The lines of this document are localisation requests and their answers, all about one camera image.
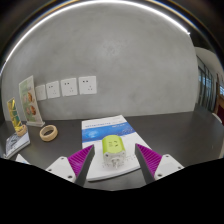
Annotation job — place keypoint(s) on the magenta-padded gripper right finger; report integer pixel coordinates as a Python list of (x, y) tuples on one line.
[(166, 166)]

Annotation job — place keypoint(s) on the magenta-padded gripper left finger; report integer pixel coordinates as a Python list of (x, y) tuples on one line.
[(63, 168)]

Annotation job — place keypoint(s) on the green and white charger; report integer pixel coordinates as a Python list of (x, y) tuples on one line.
[(113, 146)]

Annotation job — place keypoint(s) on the beige tape roll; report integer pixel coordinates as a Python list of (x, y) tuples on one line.
[(48, 138)]

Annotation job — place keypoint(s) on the white and blue booklet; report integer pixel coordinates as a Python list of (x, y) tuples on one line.
[(100, 133)]

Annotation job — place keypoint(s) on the orange card on wooden stand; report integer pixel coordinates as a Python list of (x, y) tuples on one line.
[(13, 113)]

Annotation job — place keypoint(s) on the green menu sign stand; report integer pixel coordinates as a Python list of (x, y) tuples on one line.
[(30, 100)]

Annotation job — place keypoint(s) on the black-framed glass partition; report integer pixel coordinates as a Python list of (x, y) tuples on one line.
[(206, 90)]

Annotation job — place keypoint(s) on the curved ceiling light strip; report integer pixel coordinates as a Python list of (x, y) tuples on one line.
[(163, 14)]

